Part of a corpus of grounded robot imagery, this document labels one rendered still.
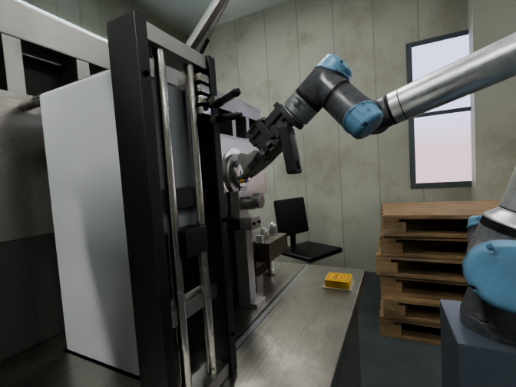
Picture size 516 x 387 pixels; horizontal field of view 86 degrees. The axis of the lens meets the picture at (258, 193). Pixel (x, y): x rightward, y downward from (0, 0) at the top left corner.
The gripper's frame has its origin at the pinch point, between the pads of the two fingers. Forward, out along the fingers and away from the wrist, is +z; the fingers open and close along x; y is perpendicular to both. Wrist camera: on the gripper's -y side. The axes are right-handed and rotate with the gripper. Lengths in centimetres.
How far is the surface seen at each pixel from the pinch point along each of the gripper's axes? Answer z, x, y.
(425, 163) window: -51, -253, -38
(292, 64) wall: -32, -252, 142
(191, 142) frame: -9.8, 31.2, -0.2
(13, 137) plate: 21, 35, 33
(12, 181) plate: 27, 36, 26
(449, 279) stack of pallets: -2, -152, -101
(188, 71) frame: -16.9, 31.0, 7.8
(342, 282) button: 4.1, -14.2, -37.6
